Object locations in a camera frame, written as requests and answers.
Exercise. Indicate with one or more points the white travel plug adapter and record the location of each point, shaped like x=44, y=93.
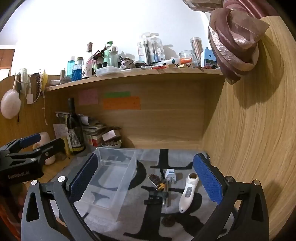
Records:
x=170, y=175

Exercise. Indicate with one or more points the tall clear canister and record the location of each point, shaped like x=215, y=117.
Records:
x=197, y=49

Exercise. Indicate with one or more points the pink brown scarf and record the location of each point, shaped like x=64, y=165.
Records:
x=231, y=46

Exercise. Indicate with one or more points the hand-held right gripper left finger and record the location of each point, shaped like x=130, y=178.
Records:
x=84, y=178

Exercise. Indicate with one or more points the green sticky note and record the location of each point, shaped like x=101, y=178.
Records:
x=117, y=94

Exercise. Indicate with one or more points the white fluffy pouf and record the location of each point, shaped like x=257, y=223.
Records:
x=10, y=104

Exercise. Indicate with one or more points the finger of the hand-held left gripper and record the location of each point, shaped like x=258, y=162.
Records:
x=30, y=139
x=53, y=146

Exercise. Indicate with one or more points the yellow hanging item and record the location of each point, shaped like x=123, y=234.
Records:
x=45, y=80

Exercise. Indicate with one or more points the pink sticky note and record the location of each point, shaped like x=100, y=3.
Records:
x=87, y=97

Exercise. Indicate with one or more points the white handheld massager device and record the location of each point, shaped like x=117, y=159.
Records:
x=187, y=192

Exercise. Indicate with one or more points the white hanging item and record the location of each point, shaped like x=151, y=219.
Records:
x=23, y=75

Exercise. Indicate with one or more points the stack of books and papers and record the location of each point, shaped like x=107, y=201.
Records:
x=92, y=133

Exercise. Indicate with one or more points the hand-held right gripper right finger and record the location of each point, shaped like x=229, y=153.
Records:
x=208, y=178

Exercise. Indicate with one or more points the blue liquid bottle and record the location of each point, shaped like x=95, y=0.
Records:
x=70, y=68

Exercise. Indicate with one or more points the clear bottle with white cap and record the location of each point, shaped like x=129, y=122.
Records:
x=114, y=58

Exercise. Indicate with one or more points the grey mat with black letters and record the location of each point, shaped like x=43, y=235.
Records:
x=134, y=213

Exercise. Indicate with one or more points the white patterned card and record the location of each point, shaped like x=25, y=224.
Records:
x=59, y=132

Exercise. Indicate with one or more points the clear blister packs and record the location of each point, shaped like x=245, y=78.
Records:
x=152, y=48

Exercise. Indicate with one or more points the white tube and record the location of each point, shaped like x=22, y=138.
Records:
x=165, y=62

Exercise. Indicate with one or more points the pale ceramic bowl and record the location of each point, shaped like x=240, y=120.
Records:
x=112, y=146

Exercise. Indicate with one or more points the blue patterned glass bottle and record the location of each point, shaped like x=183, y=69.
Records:
x=77, y=73

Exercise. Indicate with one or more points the blue pencil sharpener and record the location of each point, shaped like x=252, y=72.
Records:
x=209, y=59

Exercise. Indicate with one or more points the orange sticky note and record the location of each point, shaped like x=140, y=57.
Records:
x=121, y=103

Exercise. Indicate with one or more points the white flat plastic box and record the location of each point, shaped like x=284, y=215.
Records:
x=107, y=70

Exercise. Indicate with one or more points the clear plastic container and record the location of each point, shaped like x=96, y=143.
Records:
x=111, y=166

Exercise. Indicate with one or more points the glass jar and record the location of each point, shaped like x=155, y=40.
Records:
x=186, y=58

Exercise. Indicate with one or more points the small white box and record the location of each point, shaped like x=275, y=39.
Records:
x=108, y=135

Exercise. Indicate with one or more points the dark wine bottle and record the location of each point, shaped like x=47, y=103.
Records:
x=74, y=129

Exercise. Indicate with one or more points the black clip-on device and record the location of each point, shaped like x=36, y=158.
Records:
x=153, y=194

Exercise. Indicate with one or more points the beige rounded object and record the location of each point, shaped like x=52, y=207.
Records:
x=45, y=136

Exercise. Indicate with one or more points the dark brown round object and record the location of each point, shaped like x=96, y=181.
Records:
x=167, y=221

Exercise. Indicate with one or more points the wooden shelf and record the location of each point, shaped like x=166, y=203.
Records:
x=138, y=74

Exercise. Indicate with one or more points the green pump bottle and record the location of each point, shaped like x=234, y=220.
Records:
x=106, y=54

